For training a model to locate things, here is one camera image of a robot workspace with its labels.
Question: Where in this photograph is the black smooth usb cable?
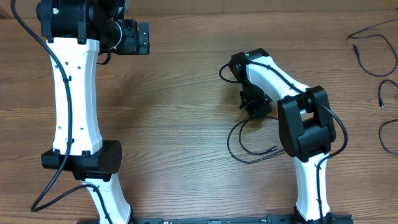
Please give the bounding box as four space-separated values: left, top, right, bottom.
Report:
226 114 285 165

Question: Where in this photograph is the black braided usb cable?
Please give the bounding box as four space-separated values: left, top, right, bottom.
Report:
346 17 398 78

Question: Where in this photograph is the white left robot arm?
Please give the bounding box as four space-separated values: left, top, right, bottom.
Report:
36 0 149 223

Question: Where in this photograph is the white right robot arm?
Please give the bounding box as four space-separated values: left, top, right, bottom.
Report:
228 49 336 223

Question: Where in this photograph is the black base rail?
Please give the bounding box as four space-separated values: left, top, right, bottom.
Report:
77 213 354 224

